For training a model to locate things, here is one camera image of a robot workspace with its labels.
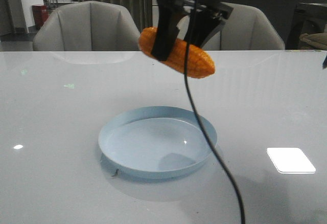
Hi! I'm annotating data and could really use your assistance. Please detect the orange plastic corn cob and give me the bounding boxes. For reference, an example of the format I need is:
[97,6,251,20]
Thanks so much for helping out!
[138,27,215,79]

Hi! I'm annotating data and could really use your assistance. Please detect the dark grey counter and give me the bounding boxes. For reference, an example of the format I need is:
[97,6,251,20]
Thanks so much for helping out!
[223,0,326,47]

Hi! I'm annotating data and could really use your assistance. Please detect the black hanging cable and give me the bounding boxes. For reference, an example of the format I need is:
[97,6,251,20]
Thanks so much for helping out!
[183,0,246,224]

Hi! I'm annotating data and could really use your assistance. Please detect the light blue round plate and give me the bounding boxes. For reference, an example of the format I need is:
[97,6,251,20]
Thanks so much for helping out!
[98,106,212,179]

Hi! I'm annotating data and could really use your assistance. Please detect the left beige upholstered chair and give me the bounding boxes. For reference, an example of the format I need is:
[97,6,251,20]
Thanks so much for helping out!
[33,1,140,51]

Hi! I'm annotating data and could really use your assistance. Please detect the red trash bin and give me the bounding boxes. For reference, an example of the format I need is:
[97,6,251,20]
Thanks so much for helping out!
[32,5,49,30]

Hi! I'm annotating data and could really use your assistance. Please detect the beige upholstered chair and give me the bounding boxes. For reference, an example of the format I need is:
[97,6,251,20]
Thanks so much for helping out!
[166,2,286,52]
[33,1,140,51]

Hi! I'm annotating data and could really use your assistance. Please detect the dark side table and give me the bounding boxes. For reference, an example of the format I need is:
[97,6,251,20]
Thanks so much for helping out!
[286,3,326,50]

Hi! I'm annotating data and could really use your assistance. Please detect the right beige upholstered chair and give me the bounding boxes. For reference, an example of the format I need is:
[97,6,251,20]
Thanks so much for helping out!
[166,2,286,52]

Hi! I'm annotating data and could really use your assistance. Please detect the beige cushion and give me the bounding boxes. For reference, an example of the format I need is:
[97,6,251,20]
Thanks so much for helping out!
[299,33,326,50]

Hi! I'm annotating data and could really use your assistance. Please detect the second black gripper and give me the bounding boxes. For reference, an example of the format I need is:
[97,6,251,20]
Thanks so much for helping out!
[151,0,233,61]

